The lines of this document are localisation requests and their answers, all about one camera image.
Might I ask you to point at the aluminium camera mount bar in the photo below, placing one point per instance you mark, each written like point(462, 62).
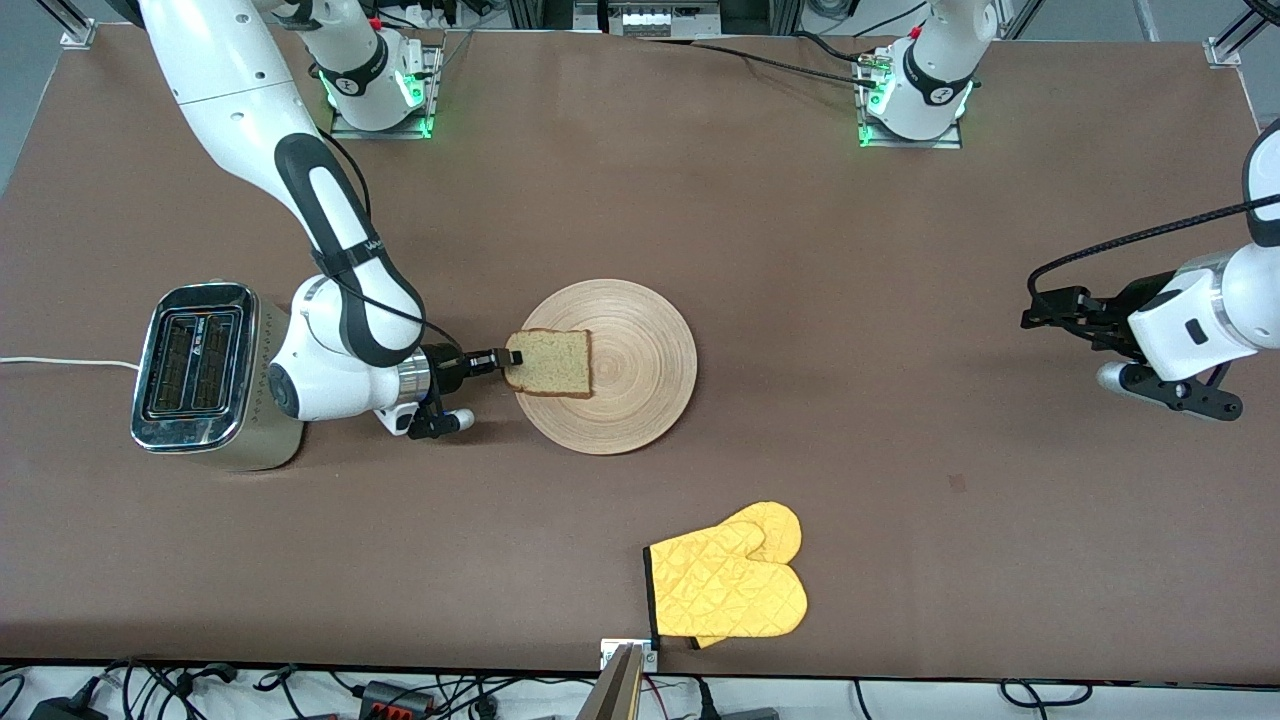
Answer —
point(615, 695)

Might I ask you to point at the red and black connector block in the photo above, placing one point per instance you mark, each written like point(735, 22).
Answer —
point(395, 697)

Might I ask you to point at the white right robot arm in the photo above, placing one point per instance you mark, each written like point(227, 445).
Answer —
point(240, 80)

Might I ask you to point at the yellow quilted oven mitt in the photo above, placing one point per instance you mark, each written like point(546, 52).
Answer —
point(730, 595)
point(780, 525)

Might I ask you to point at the white power strip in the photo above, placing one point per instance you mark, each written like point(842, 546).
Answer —
point(660, 22)

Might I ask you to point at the brown bread slice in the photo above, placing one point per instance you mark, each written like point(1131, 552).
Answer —
point(555, 365)

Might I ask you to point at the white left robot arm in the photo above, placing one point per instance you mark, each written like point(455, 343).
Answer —
point(1250, 300)

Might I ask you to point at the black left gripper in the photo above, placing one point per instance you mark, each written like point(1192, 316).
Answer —
point(1131, 299)

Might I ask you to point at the silver two-slot toaster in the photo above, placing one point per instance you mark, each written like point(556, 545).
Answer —
point(190, 370)

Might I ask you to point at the black power adapter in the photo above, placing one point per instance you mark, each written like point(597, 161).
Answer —
point(65, 710)

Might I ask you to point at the silver table corner bracket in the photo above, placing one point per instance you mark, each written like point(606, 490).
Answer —
point(1225, 52)
point(78, 30)

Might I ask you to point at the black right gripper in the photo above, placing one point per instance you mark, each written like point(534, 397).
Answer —
point(447, 367)

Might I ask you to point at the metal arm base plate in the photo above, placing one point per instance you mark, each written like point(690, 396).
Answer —
point(380, 127)
point(910, 143)

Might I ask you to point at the round wooden plate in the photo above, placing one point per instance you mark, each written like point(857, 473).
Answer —
point(640, 390)

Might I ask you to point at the small silver mount bracket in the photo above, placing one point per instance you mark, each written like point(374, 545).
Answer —
point(608, 652)

